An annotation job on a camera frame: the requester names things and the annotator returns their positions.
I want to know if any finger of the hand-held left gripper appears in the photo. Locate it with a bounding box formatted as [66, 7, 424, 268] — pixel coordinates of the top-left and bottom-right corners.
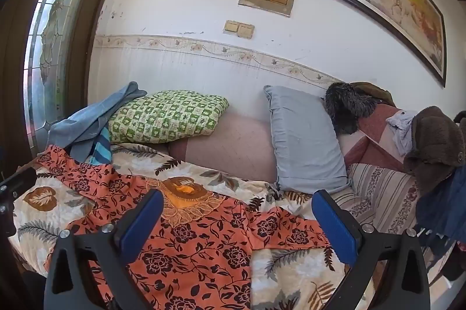
[0, 167, 38, 238]

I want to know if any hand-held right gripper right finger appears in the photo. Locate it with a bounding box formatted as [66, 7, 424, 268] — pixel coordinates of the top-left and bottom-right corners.
[311, 189, 431, 310]

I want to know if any light blue pillow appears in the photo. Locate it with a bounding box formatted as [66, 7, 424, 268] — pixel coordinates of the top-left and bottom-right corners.
[263, 84, 353, 191]

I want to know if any green checked pillow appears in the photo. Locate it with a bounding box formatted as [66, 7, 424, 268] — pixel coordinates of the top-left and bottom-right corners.
[108, 90, 230, 145]

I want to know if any small pale grey cloth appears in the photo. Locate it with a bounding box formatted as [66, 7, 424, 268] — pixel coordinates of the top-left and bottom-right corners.
[386, 110, 419, 156]

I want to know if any black fur hat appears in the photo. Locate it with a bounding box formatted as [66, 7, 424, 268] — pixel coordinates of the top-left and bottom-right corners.
[324, 82, 379, 136]

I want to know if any pink patchwork quilt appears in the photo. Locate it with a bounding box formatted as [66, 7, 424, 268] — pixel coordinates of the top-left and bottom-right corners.
[337, 102, 419, 172]

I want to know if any teal striped cloth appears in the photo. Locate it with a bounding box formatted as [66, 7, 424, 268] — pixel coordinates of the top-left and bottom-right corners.
[85, 126, 113, 166]

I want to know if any striped floral bed cover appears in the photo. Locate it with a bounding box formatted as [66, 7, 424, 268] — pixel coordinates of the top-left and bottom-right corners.
[333, 162, 437, 245]

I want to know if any navy blue garment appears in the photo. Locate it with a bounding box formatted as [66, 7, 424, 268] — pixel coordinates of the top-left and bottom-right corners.
[415, 164, 466, 252]

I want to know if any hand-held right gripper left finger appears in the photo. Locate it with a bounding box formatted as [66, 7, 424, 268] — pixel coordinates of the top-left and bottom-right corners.
[44, 189, 165, 310]

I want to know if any olive jacket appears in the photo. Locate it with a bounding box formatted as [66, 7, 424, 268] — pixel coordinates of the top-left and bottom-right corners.
[351, 82, 396, 107]

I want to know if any pink quilted bolster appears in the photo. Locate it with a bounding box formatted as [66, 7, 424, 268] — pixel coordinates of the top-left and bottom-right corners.
[168, 110, 279, 183]

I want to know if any cream leaf-print blanket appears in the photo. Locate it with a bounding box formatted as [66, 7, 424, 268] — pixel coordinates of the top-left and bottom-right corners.
[7, 143, 375, 310]

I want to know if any stained glass window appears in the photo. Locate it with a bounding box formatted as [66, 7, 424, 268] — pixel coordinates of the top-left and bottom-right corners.
[22, 0, 113, 158]

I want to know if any blue-grey cloth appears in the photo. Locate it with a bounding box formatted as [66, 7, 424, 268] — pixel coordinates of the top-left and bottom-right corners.
[47, 81, 148, 161]

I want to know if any orange floral garment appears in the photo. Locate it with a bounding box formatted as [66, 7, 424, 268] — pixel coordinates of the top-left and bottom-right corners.
[36, 144, 339, 310]

